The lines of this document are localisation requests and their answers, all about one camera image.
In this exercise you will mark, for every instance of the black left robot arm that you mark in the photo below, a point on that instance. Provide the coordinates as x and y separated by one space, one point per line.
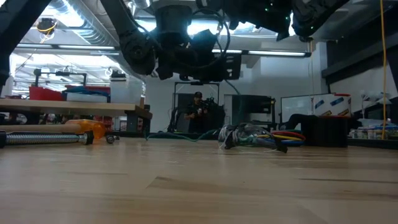
136 53

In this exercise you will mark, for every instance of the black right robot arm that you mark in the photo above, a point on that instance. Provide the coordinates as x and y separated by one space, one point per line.
258 12

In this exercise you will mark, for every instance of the person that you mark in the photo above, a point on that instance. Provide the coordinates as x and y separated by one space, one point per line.
196 118

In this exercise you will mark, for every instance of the dark cabinet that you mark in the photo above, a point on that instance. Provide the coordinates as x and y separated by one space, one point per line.
248 109

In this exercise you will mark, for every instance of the white storage container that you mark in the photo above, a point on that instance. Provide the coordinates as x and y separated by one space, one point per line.
126 91

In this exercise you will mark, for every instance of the whiteboard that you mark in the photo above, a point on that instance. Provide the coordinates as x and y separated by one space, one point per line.
295 107

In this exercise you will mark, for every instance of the long LED light bar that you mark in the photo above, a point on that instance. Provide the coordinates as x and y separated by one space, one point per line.
87 47

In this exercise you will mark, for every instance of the white tray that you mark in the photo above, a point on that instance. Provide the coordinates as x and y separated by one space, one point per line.
87 98

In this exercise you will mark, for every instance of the blue tray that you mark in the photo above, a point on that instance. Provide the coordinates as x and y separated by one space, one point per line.
84 91

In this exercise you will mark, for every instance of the black box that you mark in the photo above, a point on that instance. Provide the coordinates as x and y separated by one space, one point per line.
323 132

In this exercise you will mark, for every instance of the red plastic bin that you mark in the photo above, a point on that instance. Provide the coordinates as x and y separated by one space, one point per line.
46 94

